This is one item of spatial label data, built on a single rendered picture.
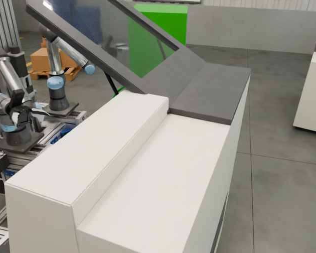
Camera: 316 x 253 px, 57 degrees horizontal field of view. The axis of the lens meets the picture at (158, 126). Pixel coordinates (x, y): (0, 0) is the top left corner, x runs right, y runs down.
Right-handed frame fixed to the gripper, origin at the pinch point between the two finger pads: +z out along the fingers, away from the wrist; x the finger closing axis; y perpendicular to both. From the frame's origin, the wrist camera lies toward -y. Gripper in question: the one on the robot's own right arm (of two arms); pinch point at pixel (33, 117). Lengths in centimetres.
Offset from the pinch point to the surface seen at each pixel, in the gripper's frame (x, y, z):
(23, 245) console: 30, 21, 44
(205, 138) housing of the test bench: -34, -6, 67
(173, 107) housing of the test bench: -42, -10, 45
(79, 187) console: 21, -7, 61
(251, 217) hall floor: -171, 123, 59
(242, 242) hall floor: -141, 128, 66
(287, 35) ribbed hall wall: -734, 6, -118
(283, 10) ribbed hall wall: -717, -50, -137
